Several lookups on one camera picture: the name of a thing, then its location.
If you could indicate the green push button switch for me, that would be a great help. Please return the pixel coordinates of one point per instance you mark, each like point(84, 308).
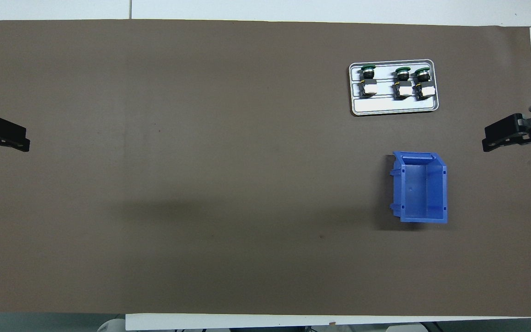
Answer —
point(368, 87)
point(404, 90)
point(424, 90)

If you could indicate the blue plastic storage bin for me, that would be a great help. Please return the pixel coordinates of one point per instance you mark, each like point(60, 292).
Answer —
point(415, 189)

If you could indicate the silver metal tray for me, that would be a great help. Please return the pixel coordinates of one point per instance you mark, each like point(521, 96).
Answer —
point(385, 106)

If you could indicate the brown table mat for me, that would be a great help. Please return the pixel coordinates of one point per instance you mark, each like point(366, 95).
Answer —
point(201, 184)

